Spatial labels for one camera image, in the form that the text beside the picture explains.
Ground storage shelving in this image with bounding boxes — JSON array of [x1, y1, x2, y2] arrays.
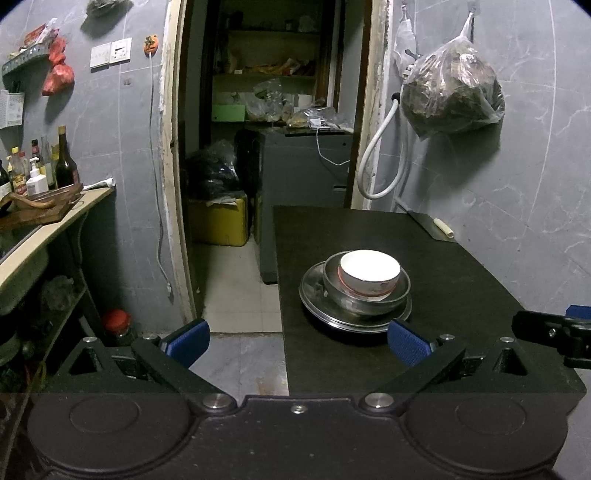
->
[[210, 0, 342, 130]]

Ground stainless steel bowl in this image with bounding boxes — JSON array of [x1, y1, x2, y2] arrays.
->
[[322, 251, 411, 317]]

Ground wooden cutting board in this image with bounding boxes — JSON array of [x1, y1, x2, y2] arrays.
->
[[0, 183, 85, 232]]

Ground wooden ladle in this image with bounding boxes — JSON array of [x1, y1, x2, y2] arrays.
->
[[0, 191, 70, 214]]

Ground grey cabinet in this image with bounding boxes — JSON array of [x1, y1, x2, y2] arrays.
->
[[235, 129, 356, 284]]

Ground plastic bag of dried herbs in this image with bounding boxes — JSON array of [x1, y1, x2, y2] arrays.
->
[[399, 11, 505, 139]]

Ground white ceramic bowl dark rim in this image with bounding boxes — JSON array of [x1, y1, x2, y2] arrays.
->
[[340, 249, 402, 296]]

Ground wide-rimmed stainless steel plate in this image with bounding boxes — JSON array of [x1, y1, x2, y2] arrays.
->
[[299, 261, 413, 326]]

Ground white wall basket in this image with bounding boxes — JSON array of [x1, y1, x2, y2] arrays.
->
[[0, 90, 25, 130]]

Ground dark hanging bag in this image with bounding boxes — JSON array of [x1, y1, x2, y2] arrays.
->
[[85, 0, 134, 19]]

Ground dark wine bottle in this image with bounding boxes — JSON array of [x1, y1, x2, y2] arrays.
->
[[55, 126, 80, 188]]

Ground metal wall rack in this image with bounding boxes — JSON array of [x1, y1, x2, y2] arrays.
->
[[2, 44, 51, 90]]

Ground packets on wall rack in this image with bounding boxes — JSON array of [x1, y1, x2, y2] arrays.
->
[[18, 18, 58, 49]]

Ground green box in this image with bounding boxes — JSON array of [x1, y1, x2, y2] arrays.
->
[[212, 104, 247, 123]]

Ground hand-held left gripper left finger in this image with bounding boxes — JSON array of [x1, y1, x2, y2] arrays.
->
[[53, 318, 238, 416]]

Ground white pump bottle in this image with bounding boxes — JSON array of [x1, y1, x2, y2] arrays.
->
[[26, 158, 49, 195]]

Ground red label sauce bottle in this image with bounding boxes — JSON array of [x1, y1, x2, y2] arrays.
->
[[10, 147, 28, 197]]

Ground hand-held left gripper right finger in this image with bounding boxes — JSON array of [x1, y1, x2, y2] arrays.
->
[[360, 320, 550, 414]]

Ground cream kitchen counter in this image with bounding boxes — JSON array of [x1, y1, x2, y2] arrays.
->
[[0, 185, 116, 296]]

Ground clear glass bottle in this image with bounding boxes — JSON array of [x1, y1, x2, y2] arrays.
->
[[41, 136, 56, 190]]

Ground white hose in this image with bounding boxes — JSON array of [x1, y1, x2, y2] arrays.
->
[[358, 95, 411, 200]]

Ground white hanging plastic bag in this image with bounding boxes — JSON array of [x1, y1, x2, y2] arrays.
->
[[392, 4, 419, 77]]

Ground black garbage bag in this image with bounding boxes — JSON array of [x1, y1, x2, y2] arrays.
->
[[185, 138, 241, 201]]

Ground white charger cable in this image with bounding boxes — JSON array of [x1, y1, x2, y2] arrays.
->
[[316, 117, 352, 167]]

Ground thin wall cable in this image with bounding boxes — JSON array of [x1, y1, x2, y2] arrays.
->
[[150, 53, 174, 303]]

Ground cleaver with cream handle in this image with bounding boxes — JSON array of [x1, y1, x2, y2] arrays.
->
[[396, 200, 458, 241]]

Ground cream door frame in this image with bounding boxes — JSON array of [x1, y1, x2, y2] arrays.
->
[[157, 0, 199, 324]]

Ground red-lidded jar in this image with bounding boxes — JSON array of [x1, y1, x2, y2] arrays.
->
[[102, 309, 132, 344]]

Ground yellow box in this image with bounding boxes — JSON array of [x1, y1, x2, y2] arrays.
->
[[187, 194, 250, 247]]

